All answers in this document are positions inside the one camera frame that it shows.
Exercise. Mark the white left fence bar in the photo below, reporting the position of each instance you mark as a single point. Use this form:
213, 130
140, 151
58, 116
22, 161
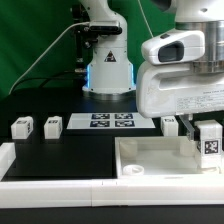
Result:
7, 157

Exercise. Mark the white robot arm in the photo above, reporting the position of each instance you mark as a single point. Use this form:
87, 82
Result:
110, 73

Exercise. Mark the white fence bar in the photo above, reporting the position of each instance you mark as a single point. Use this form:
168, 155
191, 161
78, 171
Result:
121, 192
7, 157

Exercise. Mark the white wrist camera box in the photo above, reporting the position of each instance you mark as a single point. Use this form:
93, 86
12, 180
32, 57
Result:
174, 46

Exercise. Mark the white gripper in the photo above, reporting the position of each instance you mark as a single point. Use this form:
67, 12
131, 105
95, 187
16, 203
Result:
169, 90

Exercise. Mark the white front fence bar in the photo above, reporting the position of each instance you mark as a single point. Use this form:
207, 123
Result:
121, 192

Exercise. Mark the white square table top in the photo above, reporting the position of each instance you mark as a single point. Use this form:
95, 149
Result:
142, 157

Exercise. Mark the white marker sheet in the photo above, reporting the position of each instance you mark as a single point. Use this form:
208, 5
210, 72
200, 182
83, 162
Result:
91, 121

